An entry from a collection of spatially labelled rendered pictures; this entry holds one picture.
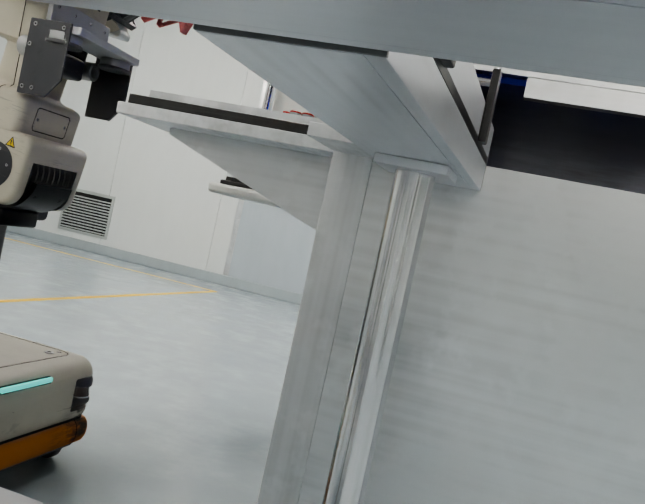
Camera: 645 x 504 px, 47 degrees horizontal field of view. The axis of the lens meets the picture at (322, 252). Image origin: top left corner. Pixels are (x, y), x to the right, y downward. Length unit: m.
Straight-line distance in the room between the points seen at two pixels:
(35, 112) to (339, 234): 0.87
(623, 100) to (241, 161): 0.62
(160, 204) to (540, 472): 6.73
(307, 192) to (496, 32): 0.93
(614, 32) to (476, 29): 0.06
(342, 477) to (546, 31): 0.69
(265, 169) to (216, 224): 6.06
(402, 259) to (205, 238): 6.52
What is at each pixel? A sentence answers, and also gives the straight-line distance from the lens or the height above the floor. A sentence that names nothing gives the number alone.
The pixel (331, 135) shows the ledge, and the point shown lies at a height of 0.87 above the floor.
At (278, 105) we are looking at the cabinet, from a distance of 2.35.
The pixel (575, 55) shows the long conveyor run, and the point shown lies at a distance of 0.37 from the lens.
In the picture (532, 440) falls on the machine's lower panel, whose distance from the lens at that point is 1.12.
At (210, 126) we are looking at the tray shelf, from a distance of 1.25.
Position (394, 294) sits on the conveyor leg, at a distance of 0.89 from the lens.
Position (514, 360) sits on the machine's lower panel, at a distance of 1.10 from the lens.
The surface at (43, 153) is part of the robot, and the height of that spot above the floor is 0.77.
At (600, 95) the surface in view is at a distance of 1.13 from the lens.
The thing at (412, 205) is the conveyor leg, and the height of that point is 0.79.
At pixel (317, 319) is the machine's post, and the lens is 1.15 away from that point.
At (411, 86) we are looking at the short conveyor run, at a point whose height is 0.85.
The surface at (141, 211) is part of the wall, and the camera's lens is 7.73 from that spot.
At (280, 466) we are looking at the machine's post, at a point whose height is 0.37.
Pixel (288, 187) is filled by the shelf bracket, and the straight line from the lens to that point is 1.27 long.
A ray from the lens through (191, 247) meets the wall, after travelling 7.44.
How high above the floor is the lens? 0.74
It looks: 2 degrees down
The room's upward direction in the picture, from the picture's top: 12 degrees clockwise
